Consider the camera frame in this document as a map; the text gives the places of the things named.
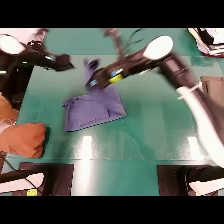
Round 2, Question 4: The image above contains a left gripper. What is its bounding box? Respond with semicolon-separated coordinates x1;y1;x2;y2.
52;53;75;72

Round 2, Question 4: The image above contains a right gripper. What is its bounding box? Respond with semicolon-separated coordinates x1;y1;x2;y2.
87;67;111;90

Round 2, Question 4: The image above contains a purple T-shirt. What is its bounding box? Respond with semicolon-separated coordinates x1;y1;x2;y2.
62;58;128;133

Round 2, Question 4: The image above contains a brown garment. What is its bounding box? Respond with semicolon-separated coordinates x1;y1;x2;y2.
0;92;20;125

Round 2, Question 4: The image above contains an orange garment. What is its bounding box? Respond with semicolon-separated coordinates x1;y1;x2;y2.
0;122;47;159

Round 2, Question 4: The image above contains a heap of clothes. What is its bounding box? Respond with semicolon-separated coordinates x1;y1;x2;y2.
187;28;224;58

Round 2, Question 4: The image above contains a black cable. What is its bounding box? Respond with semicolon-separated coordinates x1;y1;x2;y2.
124;28;145;48

